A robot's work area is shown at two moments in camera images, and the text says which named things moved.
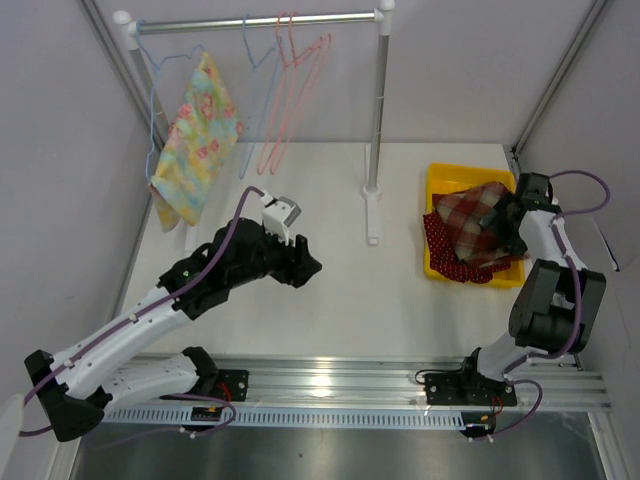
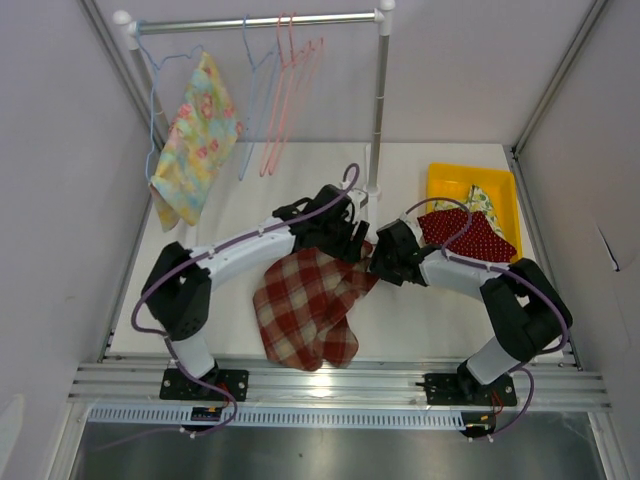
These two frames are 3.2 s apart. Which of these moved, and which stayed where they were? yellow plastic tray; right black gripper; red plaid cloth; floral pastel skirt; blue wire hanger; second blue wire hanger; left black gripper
Moved: left black gripper; right black gripper; red plaid cloth
Stayed: second blue wire hanger; floral pastel skirt; blue wire hanger; yellow plastic tray
